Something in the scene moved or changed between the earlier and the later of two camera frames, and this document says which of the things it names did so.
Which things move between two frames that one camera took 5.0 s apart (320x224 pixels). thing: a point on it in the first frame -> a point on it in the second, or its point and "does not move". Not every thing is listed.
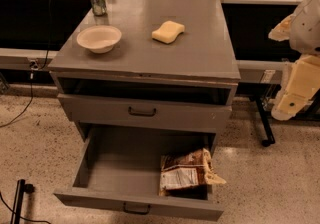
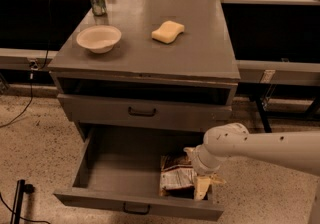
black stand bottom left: (20, 189) does not move
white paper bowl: (99, 38) does not move
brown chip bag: (187, 170) does not move
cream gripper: (306, 31) -> (202, 167)
